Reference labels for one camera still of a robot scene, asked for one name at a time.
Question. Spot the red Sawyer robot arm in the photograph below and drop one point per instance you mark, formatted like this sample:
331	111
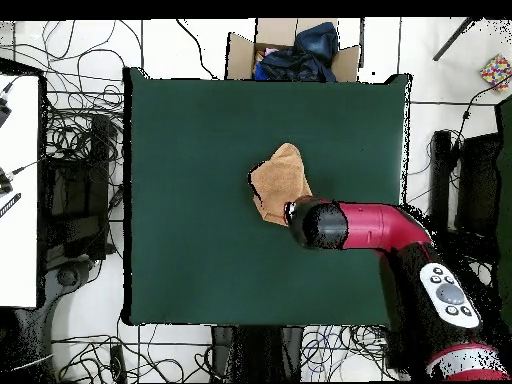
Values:
368	226

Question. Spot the cardboard box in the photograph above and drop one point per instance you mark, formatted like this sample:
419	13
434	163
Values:
240	56

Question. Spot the dark blue garment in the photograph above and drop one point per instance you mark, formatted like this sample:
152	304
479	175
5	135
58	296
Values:
312	56

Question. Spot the multicoloured patterned bundle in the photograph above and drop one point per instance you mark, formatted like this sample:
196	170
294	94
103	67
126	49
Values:
496	70

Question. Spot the black metal bar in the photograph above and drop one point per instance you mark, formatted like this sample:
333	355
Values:
454	40

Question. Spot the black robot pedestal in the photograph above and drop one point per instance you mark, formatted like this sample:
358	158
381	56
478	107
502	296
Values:
256	352

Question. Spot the dark green table cloth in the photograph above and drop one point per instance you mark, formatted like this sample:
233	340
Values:
506	180
192	160

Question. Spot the orange terry towel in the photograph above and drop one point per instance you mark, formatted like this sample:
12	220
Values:
280	180

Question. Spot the black equipment stand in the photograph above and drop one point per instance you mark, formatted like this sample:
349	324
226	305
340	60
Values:
478	180
80	200

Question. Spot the black connector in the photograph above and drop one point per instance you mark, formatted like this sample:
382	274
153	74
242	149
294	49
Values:
4	184

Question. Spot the black power strip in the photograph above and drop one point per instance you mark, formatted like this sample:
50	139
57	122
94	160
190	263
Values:
118	362

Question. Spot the pink and yellow garment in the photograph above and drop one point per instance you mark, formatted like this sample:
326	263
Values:
268	52

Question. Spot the black device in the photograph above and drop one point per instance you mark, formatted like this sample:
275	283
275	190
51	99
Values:
3	112

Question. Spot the black ribbed strip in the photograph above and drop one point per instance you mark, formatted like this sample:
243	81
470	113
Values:
10	204

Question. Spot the white table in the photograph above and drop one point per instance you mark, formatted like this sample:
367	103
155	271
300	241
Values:
20	240

